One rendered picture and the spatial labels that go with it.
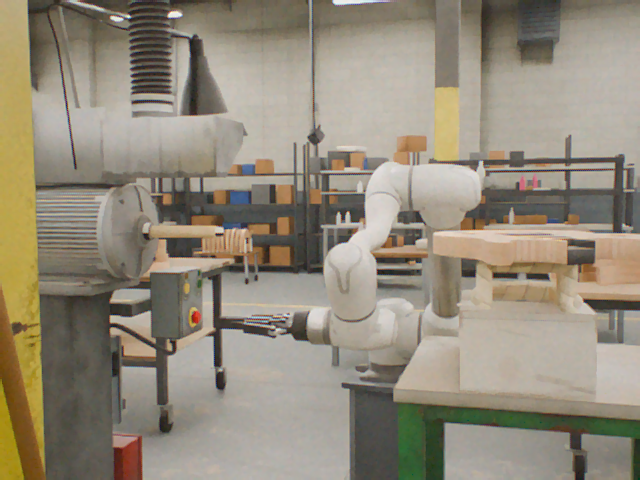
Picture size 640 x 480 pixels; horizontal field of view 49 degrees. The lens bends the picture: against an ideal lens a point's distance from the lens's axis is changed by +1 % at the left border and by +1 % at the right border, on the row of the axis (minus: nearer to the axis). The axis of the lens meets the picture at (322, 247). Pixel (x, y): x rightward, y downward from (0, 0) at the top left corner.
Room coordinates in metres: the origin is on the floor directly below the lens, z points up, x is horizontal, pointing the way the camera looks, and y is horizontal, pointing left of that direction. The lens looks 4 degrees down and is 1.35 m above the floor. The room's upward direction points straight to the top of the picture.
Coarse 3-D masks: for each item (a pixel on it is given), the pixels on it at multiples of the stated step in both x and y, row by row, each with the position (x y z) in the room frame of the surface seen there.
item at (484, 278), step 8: (480, 272) 1.46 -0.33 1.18; (488, 272) 1.45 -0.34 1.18; (480, 280) 1.46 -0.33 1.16; (488, 280) 1.45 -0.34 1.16; (480, 288) 1.46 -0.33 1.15; (488, 288) 1.45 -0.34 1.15; (480, 296) 1.46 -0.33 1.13; (488, 296) 1.46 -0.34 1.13; (480, 304) 1.46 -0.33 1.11; (488, 304) 1.46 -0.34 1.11
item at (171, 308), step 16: (160, 272) 2.06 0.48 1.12; (176, 272) 2.05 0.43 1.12; (192, 272) 2.12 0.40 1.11; (160, 288) 2.06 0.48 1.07; (176, 288) 2.05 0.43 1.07; (192, 288) 2.12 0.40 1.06; (160, 304) 2.06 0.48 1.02; (176, 304) 2.05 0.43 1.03; (192, 304) 2.12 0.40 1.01; (160, 320) 2.06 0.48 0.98; (176, 320) 2.05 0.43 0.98; (192, 320) 2.11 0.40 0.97; (160, 336) 2.06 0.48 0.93; (176, 336) 2.05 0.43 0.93; (160, 352) 2.09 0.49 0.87; (176, 352) 2.10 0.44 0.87
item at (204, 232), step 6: (156, 228) 1.84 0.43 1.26; (162, 228) 1.83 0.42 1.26; (168, 228) 1.83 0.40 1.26; (174, 228) 1.82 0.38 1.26; (180, 228) 1.82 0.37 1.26; (186, 228) 1.82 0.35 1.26; (192, 228) 1.81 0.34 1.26; (198, 228) 1.81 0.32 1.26; (204, 228) 1.80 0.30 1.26; (210, 228) 1.80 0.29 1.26; (156, 234) 1.84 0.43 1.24; (162, 234) 1.83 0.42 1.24; (168, 234) 1.83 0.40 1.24; (174, 234) 1.82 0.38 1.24; (180, 234) 1.82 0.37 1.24; (186, 234) 1.81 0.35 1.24; (192, 234) 1.81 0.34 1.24; (198, 234) 1.81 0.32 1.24; (204, 234) 1.80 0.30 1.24; (210, 234) 1.80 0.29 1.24
